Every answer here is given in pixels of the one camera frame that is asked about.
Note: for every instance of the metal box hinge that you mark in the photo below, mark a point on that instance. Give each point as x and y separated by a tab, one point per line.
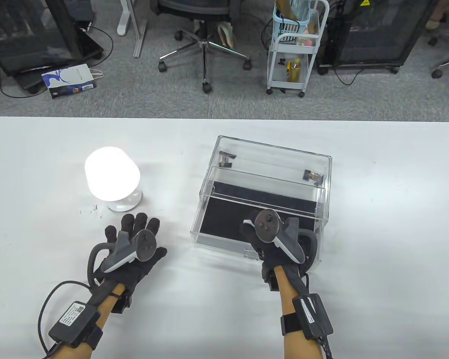
314	177
226	159

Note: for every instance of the person's left forearm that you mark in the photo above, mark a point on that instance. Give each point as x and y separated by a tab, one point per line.
110	310

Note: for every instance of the glowing white table lamp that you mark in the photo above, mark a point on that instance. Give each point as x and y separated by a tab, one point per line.
111	175

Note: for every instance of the white desk leg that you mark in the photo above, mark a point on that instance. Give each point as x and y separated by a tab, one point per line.
129	22

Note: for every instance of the person's right forearm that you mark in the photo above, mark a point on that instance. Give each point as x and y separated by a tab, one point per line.
299	344

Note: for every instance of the person's left little finger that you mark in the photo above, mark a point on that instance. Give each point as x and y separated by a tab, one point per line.
110	233

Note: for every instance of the black sensor box right wrist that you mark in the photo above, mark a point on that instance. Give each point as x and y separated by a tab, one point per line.
313	314

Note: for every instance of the black mat inside box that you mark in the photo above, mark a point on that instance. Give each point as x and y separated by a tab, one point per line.
224	217

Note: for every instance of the yellow bottle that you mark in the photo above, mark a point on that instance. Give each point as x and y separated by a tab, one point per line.
294	71

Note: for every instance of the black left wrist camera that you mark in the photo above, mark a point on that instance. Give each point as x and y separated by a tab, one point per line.
120	303

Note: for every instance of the white rolling cart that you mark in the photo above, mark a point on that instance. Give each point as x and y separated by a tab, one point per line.
280	63

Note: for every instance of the grey controller on right glove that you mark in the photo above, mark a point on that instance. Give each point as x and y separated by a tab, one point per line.
271	228

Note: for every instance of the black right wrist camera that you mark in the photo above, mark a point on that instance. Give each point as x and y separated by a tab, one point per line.
272	280

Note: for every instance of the pair of slippers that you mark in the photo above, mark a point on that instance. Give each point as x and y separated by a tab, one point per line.
226	35

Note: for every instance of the person's left hand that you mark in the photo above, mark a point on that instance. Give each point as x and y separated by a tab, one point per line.
138	278

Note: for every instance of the black office chair chrome base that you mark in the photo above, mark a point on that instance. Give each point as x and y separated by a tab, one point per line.
204	41

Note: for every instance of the person's left middle finger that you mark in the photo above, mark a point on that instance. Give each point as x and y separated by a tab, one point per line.
140	221

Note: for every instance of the clear acrylic box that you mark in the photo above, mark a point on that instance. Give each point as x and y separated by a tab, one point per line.
269	164

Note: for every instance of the black sensor box left wrist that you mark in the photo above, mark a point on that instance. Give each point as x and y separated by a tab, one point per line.
75	323

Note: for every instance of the black mesh cabinet on wheels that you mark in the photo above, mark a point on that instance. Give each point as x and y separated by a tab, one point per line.
374	33

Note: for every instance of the person's left thumb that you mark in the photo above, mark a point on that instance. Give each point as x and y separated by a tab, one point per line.
160	256

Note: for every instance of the grey controller on left glove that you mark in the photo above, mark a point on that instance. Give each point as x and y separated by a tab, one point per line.
129	252

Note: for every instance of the black sensor box wrist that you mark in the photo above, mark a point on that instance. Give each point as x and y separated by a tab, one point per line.
313	314
75	323

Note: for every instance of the light blue plastic basket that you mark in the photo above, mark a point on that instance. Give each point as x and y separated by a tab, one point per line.
288	24

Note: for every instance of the person's right thumb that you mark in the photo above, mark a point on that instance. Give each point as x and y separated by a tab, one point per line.
249	233

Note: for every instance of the grey controller on glove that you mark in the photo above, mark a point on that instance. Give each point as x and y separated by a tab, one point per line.
271	228
129	252

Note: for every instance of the white and blue paper bag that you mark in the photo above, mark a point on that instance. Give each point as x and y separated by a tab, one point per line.
69	80

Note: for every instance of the person's right hand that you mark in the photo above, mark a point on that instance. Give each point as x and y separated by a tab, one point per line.
275	261

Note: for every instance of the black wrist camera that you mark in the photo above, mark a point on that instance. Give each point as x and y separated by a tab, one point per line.
272	280
120	303

